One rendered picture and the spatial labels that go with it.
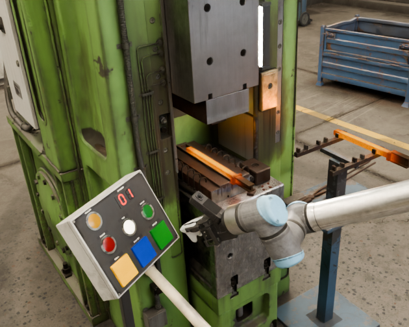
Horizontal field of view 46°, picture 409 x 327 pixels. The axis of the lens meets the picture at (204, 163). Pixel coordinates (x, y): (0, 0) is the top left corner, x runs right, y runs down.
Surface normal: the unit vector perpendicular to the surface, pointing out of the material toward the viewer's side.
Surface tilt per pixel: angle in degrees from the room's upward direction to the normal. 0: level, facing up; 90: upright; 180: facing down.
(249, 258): 90
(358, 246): 0
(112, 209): 60
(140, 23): 90
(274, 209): 55
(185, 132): 90
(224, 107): 90
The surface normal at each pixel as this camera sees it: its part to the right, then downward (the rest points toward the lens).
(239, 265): 0.57, 0.36
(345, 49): -0.73, 0.34
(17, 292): -0.05, -0.88
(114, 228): 0.72, -0.27
